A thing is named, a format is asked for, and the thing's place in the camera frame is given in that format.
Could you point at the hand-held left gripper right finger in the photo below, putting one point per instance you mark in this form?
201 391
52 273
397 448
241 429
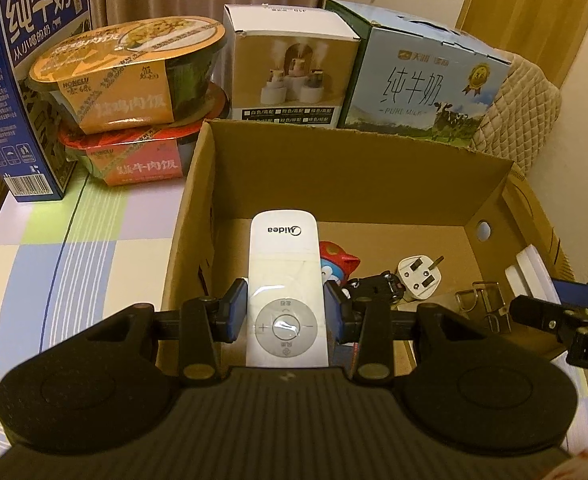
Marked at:
335 315

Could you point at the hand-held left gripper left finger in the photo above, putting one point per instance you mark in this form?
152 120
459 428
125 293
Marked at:
235 310

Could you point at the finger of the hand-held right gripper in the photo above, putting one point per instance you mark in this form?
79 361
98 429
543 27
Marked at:
539 310
576 292

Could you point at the clear plastic cup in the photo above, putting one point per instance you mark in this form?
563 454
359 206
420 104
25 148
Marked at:
529 272

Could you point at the tan square box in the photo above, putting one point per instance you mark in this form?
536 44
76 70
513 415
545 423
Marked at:
489 305

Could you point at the small toy car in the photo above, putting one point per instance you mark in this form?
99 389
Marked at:
376 285

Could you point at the red blue cat figure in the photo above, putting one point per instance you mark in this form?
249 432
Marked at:
336 262

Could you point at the white remote control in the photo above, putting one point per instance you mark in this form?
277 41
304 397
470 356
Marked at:
284 260

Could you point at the white power plug adapter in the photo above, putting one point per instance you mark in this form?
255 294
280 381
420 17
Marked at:
419 280

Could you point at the brown cardboard box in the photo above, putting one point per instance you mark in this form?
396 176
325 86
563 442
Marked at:
203 200

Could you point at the red instant rice bowl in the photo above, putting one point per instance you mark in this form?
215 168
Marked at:
138 160

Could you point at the beige quilted chair cover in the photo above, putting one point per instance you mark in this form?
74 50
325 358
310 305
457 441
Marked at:
524 110

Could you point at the white humidifier box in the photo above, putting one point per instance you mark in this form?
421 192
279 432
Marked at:
289 70

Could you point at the light blue milk box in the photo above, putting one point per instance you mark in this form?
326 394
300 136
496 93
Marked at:
414 80

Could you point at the orange lid instant rice bowl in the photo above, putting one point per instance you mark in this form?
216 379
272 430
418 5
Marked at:
123 75

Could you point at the wooden door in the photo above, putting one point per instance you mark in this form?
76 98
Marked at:
524 5

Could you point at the dark blue milk carton box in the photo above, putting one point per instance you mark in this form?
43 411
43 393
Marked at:
8 85

